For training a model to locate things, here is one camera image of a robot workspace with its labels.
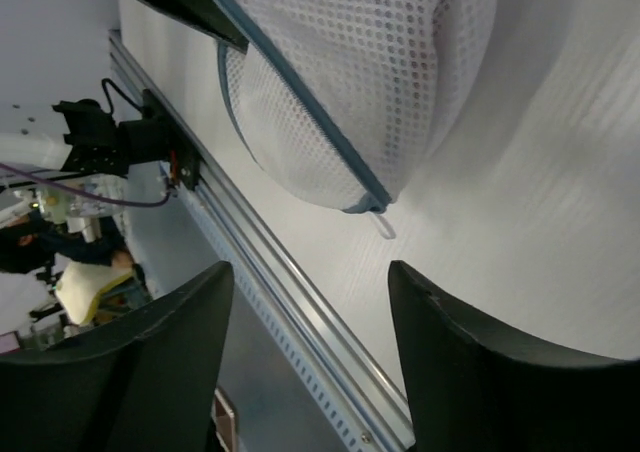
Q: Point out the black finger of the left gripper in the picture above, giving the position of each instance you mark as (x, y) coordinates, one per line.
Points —
(204, 16)

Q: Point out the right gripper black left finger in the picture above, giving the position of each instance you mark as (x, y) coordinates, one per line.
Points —
(142, 382)

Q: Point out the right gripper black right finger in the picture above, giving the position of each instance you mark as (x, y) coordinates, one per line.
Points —
(476, 383)

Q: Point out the white mesh laundry bag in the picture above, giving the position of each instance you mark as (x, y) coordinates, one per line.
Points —
(339, 101)

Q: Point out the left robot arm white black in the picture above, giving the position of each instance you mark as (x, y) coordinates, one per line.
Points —
(80, 137)

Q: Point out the aluminium frame rail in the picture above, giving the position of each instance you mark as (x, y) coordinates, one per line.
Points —
(370, 398)

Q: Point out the slotted grey cable duct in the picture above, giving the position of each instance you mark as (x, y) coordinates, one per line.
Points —
(284, 400)

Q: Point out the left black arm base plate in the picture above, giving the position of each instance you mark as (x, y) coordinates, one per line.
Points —
(183, 156)

